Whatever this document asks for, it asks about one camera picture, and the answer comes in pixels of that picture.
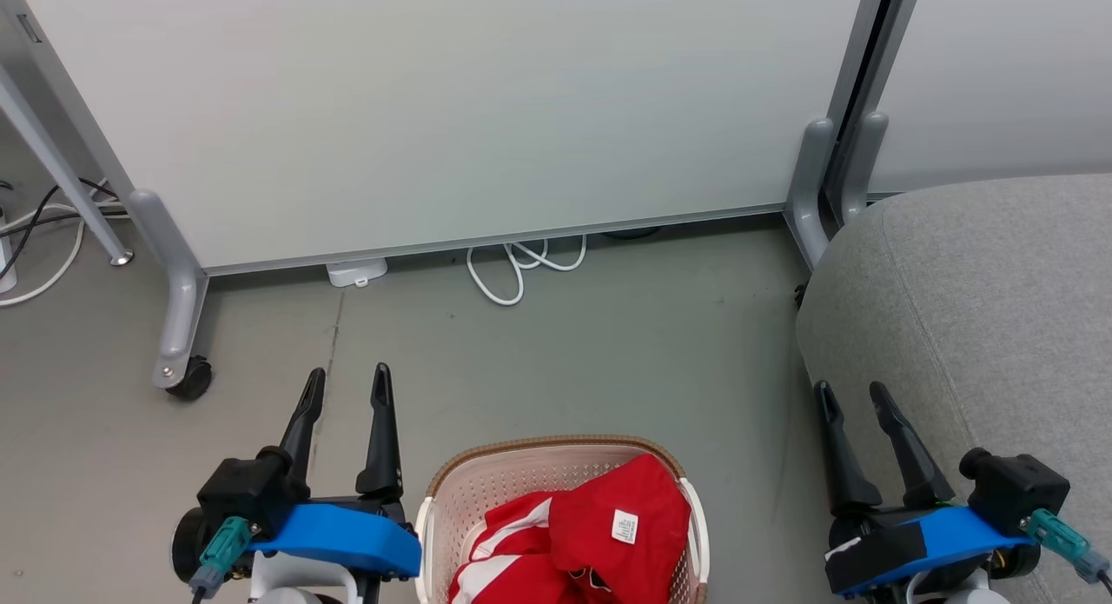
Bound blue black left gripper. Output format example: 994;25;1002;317
171;362;424;604

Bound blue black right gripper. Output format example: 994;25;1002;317
813;380;1043;604

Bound red white garment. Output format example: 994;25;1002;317
447;453;693;604

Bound grey fabric sofa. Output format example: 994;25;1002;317
796;173;1112;604

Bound white plastic laundry basket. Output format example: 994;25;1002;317
415;435;712;604

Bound small white plastic box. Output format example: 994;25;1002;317
327;257;389;289

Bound grey partition leg with caster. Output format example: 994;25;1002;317
129;189;214;402

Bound wide white partition panel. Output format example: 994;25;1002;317
0;0;891;277

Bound white power strip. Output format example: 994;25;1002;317
0;206;19;295

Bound slanted grey metal table leg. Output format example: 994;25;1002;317
0;63;135;267

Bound narrow white partition panel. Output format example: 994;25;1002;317
869;0;1112;196

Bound teal plug left camera cable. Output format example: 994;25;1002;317
189;516;254;601

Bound teal plug camera cable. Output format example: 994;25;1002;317
1021;508;1112;589
189;516;254;601

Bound looped white cable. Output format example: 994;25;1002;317
467;235;588;307

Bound teal plug right camera cable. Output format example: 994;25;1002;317
1021;508;1112;589

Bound long white power cable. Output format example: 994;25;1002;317
0;183;116;309

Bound black floor cables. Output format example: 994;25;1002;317
0;177;129;259

